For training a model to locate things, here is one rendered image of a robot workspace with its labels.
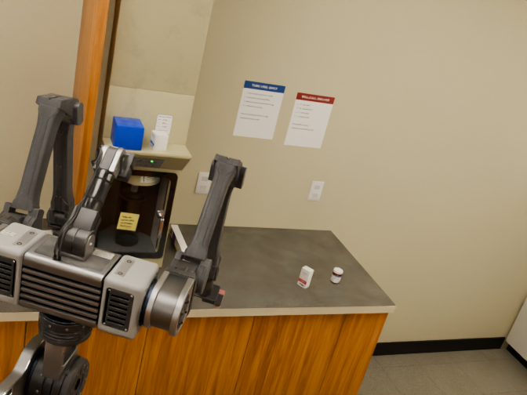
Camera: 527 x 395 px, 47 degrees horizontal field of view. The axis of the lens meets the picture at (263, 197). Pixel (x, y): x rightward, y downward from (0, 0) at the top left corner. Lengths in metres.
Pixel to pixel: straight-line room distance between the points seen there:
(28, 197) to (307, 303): 1.33
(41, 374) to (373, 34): 2.15
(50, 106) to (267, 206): 1.61
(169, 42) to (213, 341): 1.22
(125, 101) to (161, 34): 0.28
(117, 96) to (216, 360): 1.18
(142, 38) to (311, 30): 0.96
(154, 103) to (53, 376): 1.08
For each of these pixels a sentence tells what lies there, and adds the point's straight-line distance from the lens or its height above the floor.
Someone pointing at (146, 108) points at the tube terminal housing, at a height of 1.64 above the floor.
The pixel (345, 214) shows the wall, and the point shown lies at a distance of 3.39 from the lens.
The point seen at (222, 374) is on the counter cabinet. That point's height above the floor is 0.57.
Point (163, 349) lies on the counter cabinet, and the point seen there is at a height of 0.72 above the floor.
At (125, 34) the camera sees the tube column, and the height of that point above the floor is 1.90.
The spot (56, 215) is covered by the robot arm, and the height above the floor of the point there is 1.36.
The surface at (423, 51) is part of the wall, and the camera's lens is 3.24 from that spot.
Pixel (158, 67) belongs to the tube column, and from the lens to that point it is 2.27.
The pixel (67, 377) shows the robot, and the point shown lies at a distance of 1.69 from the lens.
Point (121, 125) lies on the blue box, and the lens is 2.21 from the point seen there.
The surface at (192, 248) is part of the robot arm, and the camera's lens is 1.68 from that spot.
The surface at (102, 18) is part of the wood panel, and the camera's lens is 2.11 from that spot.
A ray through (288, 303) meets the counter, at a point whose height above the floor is 0.94.
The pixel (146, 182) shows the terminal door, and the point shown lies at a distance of 2.41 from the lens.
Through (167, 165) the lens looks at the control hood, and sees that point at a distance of 2.35.
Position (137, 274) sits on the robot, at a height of 1.53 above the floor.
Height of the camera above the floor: 2.32
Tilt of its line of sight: 23 degrees down
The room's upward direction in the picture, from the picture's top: 15 degrees clockwise
